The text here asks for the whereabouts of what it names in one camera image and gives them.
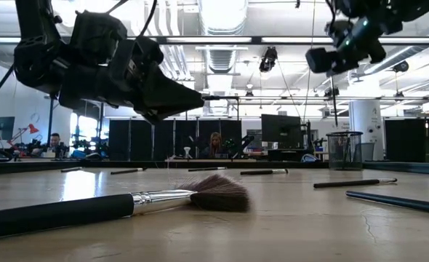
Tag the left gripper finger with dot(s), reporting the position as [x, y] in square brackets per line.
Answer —
[163, 89]
[171, 109]

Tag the black background metal frame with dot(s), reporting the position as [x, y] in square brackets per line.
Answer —
[221, 97]

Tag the black hanging camera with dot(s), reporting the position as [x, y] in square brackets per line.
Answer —
[269, 60]

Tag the red desk lamp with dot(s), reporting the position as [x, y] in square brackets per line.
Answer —
[33, 128]

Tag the small white stand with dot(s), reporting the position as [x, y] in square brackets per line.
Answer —
[187, 151]

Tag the silver ventilation duct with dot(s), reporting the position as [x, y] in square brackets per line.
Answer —
[221, 18]

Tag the black round ceiling fixture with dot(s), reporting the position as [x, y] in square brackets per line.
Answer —
[401, 66]

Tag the black computer monitor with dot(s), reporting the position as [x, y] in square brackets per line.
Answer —
[281, 131]

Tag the gray bin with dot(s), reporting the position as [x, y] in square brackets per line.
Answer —
[368, 151]

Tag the white round column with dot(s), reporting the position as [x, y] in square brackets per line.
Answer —
[367, 116]

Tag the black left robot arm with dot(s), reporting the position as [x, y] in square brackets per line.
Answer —
[36, 54]

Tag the black metal table frame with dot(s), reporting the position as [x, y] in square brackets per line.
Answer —
[36, 166]

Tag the person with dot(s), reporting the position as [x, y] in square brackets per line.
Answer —
[55, 140]
[215, 143]

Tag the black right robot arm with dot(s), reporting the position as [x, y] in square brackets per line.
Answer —
[389, 11]

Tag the black folding partition screen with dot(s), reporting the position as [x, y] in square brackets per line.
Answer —
[142, 140]
[403, 140]

